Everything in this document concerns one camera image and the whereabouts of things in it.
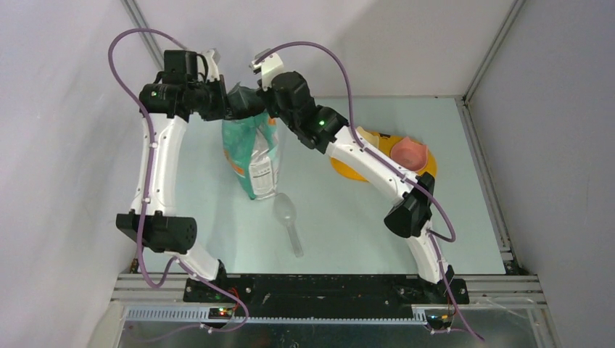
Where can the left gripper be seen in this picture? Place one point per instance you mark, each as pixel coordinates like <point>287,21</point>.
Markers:
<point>225,108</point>

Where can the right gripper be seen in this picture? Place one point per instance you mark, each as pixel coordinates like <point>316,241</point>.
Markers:
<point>267,98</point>

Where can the green pet food bag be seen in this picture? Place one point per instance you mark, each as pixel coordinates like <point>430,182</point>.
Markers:
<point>250,146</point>

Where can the clear plastic scoop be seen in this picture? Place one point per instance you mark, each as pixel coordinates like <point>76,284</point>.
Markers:
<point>285,212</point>

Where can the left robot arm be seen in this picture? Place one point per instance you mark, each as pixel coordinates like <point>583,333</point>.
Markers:
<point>152,220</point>

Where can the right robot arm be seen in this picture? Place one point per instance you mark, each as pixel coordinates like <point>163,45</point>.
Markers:
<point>411,194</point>

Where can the cream ceramic bowl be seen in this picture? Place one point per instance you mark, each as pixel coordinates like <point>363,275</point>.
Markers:
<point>368,137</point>

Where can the pink ceramic bowl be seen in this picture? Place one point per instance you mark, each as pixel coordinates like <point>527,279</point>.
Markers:
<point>410,154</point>

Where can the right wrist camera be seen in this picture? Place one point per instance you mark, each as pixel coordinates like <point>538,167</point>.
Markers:
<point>267,64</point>

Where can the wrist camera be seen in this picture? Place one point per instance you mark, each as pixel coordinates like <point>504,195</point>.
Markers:
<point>267,64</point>
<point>208,65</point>

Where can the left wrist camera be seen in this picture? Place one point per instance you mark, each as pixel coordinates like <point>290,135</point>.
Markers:
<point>208,65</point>

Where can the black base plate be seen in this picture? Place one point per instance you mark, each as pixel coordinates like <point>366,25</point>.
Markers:
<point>338,297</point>

